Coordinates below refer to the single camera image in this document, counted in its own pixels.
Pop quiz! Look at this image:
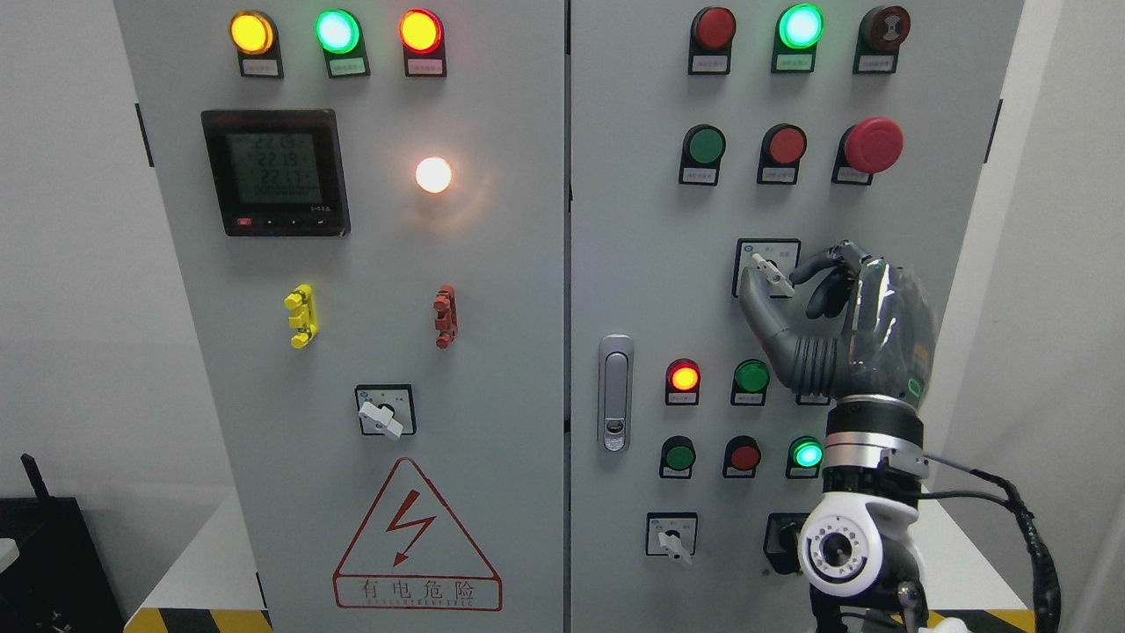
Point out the black device with antenna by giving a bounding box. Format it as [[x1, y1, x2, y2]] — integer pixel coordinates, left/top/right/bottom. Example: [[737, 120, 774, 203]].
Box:
[[1, 454, 125, 632]]

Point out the white glowing indicator light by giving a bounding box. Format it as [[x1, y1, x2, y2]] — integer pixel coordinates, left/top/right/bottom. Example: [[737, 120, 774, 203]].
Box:
[[414, 156, 455, 195]]

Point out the green indicator middle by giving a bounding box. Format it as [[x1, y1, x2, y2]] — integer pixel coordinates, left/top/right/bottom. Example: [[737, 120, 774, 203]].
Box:
[[729, 358, 771, 406]]

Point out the gray robotic hand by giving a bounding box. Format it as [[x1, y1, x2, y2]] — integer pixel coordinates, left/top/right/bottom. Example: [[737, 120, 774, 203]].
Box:
[[739, 239, 936, 409]]

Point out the red push button upper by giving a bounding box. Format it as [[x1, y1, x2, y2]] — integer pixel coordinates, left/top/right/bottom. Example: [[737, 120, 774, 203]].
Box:
[[757, 123, 808, 186]]

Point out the red push button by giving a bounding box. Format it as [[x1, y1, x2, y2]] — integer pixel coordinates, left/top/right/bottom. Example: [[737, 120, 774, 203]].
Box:
[[722, 435, 762, 478], [757, 123, 808, 186]]

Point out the red terminal clip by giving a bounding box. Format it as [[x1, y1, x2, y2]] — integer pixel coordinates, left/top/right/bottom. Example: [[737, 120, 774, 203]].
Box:
[[432, 284, 459, 350]]

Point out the gray rotary switch bottom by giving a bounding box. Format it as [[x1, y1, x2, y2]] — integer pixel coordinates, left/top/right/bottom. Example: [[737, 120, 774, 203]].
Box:
[[644, 512, 699, 568]]

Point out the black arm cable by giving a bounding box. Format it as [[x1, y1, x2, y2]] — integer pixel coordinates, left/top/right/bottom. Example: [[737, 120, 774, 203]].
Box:
[[914, 453, 1063, 633]]

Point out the left cabinet door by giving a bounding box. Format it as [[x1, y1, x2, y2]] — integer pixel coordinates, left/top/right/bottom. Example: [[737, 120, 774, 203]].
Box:
[[115, 1, 567, 632]]

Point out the green push button lower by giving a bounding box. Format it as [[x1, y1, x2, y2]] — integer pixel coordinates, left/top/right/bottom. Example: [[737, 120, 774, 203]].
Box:
[[659, 435, 698, 478]]

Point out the green indicator light top left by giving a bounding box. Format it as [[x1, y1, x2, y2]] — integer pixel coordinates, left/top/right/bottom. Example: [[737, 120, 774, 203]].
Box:
[[315, 8, 370, 76]]

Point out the dark red buzzer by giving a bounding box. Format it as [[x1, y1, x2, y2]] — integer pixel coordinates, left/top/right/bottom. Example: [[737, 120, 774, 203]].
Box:
[[853, 4, 911, 75]]

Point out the red indicator light top left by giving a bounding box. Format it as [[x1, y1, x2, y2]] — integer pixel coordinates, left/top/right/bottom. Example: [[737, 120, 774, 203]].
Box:
[[398, 8, 447, 76]]

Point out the green lit indicator top right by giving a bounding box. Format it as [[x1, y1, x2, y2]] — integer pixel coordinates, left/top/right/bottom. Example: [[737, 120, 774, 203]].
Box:
[[771, 3, 824, 75]]

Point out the silver door handle lock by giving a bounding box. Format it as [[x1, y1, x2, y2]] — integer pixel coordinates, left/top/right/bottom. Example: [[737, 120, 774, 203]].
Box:
[[596, 335, 635, 453]]

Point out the red electrical hazard sticker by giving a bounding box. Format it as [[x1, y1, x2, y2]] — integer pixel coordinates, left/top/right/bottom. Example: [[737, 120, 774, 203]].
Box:
[[333, 456, 504, 612]]

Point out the lit red indicator middle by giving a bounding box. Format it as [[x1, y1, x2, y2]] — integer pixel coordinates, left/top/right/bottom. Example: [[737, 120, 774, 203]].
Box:
[[664, 358, 700, 406]]

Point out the gray rotary switch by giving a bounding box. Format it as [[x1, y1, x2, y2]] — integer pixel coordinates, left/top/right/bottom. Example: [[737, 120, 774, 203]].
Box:
[[644, 512, 699, 568], [731, 237, 801, 299]]

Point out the yellow terminal clip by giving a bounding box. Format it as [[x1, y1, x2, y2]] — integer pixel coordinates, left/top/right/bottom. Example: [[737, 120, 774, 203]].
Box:
[[284, 283, 320, 349]]

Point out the yellow indicator light top left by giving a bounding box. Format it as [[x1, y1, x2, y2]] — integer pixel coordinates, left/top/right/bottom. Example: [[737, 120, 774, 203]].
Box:
[[230, 11, 284, 79]]

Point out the dark red indicator top right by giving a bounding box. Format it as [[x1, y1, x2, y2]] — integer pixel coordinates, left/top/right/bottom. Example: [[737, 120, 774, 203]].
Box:
[[689, 4, 737, 76]]

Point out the black rotary switch bottom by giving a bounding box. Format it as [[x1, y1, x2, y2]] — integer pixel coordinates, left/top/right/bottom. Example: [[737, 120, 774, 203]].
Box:
[[763, 513, 809, 575]]

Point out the cabinet door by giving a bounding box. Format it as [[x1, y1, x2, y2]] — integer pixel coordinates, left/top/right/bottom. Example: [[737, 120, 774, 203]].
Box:
[[570, 1, 1024, 632], [115, 1, 567, 632]]

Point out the green push button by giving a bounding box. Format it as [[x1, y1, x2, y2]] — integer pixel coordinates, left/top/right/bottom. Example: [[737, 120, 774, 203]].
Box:
[[680, 124, 727, 186], [659, 435, 698, 478]]

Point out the red emergency stop button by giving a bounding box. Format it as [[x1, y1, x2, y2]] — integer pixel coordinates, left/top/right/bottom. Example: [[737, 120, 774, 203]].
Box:
[[831, 117, 905, 186]]

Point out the green push button upper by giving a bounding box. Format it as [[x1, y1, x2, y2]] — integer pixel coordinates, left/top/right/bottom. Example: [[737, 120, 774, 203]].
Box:
[[680, 124, 727, 186]]

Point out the right cabinet door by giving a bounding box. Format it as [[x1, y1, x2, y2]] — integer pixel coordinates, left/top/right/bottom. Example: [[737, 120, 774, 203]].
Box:
[[570, 1, 1024, 632]]

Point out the black digital power meter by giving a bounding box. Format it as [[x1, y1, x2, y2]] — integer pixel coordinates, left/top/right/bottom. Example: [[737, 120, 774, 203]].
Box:
[[200, 109, 351, 236]]

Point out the lit green button lower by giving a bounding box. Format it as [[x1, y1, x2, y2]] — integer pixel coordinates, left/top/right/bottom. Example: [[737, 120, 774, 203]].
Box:
[[785, 435, 824, 480]]

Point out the gray rotary switch left door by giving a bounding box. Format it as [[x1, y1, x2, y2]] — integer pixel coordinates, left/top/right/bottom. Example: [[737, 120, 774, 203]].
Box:
[[354, 383, 417, 440]]

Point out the red push button lower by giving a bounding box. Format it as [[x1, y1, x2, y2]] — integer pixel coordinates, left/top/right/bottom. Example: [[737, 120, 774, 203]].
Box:
[[722, 435, 762, 478]]

